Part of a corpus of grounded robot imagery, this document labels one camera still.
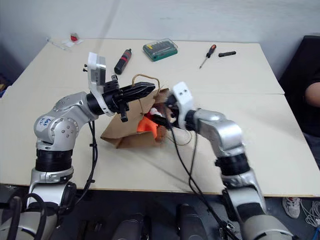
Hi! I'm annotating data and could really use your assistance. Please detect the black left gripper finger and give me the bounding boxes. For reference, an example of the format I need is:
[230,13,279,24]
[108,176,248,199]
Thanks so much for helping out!
[119,81,157,96]
[122,89,155,104]

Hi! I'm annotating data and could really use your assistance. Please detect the dark rounded shape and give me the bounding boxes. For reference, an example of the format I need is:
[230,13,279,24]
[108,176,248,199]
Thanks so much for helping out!
[176,203,221,240]
[111,212,152,240]

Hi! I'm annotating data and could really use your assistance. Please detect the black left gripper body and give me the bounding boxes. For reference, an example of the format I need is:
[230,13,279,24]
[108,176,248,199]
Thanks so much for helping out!
[102,74,131,123]

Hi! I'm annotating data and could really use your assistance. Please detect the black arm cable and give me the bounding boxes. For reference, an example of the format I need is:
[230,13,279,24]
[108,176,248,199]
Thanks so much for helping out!
[79,120,99,201]
[165,104,241,240]

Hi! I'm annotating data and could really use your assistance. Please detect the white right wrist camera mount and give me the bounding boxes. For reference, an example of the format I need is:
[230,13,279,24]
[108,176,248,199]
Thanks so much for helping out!
[172,81,196,131]

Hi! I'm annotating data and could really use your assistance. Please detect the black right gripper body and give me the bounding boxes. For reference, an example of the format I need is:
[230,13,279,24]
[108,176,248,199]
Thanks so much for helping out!
[163,92,182,121]

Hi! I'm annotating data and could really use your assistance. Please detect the person in black shirt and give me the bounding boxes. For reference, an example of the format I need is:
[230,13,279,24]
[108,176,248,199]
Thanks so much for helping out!
[297,74,320,174]

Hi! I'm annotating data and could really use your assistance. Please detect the black and red electric screwdriver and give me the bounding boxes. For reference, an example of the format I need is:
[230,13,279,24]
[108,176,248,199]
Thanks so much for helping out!
[113,48,133,75]

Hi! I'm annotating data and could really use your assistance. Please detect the white cable bundle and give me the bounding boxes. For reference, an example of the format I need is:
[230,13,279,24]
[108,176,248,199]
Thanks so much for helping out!
[299,198,320,229]

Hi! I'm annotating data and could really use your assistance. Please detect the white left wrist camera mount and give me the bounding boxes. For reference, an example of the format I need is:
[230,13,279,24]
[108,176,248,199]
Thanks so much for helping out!
[86,51,114,117]

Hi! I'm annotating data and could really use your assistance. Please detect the orange and black handled screwdriver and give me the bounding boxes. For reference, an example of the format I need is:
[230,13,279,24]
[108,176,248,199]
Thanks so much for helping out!
[199,44,217,70]

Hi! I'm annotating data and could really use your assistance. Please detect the white and red plush toy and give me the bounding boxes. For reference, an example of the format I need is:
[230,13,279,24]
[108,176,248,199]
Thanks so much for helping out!
[146,106,166,121]

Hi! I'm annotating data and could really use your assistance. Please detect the green screwdriver bit box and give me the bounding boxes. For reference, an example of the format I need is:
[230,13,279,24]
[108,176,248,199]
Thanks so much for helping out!
[142,37,179,63]

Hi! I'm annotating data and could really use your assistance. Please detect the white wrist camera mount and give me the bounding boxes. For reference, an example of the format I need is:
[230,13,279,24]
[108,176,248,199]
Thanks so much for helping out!
[86,51,114,117]
[172,81,196,131]

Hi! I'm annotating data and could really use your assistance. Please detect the white sneaker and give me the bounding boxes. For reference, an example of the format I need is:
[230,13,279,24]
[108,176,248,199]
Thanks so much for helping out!
[282,196,301,219]

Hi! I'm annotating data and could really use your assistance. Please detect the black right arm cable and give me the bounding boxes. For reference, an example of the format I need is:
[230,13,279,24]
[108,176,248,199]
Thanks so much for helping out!
[165,104,241,240]

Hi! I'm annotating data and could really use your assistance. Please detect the clear packet with red item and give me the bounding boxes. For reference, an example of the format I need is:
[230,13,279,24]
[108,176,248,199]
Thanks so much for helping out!
[46,37,72,53]

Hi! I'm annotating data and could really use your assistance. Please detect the white paper scraps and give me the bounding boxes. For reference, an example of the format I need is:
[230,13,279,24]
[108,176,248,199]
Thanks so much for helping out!
[61,37,84,48]

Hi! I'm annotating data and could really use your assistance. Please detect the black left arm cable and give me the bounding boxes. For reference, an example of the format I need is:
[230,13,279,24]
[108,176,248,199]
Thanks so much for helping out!
[79,120,99,201]

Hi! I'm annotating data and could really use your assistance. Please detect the brown paper bag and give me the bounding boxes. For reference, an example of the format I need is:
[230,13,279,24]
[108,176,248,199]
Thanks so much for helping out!
[100,73,199,150]

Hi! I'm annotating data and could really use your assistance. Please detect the orange plush toy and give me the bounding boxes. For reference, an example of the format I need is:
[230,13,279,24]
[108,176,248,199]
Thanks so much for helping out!
[136,117,161,139]

